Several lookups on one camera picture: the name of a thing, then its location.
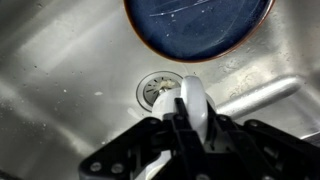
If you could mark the steel sink drain strainer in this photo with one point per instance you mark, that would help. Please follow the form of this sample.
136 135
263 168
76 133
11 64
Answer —
150 91

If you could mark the white ceramic cup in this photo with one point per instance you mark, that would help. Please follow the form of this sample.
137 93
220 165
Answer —
194 96

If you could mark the stainless steel sink basin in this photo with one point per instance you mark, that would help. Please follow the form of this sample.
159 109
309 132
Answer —
50 66

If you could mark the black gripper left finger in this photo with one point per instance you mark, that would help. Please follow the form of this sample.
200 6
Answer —
140 140

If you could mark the dark blue ceramic plate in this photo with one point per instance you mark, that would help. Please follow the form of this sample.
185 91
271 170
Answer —
200 26

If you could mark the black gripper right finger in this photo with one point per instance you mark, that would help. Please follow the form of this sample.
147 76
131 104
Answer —
266 153

